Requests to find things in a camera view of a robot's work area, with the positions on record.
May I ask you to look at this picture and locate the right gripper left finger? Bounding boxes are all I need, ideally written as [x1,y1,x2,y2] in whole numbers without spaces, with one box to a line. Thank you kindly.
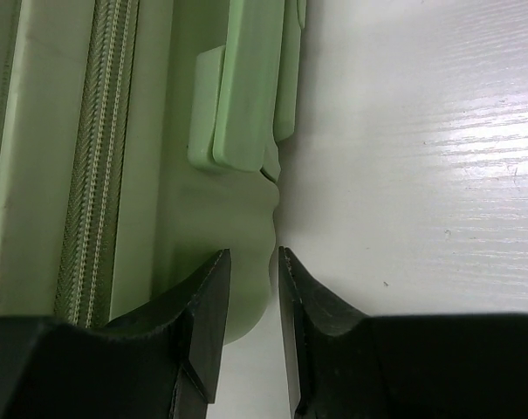
[106,250,231,418]

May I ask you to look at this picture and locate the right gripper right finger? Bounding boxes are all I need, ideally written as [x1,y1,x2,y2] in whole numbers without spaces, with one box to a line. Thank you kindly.
[277,246,374,419]

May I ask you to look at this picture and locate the green hard-shell suitcase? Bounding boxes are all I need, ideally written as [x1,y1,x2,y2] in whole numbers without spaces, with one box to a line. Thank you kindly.
[0,1,306,342]

